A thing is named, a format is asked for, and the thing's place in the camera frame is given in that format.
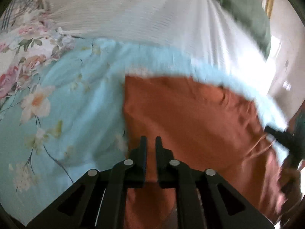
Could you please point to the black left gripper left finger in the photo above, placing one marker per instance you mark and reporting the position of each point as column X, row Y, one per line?
column 98, row 198

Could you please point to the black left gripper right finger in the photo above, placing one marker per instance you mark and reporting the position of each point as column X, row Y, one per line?
column 204, row 199

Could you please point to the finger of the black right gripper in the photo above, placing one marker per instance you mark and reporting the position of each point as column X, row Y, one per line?
column 277, row 134

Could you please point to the rust orange knit sweater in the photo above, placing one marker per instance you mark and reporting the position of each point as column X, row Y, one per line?
column 206, row 127

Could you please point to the light blue floral bedsheet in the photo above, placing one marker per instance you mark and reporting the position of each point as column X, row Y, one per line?
column 70, row 119

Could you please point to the green blanket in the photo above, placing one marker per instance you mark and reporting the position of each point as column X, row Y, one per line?
column 251, row 15

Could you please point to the white striped duvet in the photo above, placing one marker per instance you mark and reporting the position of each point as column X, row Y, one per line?
column 201, row 28

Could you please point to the white floral pillow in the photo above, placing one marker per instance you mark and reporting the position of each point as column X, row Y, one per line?
column 32, row 43

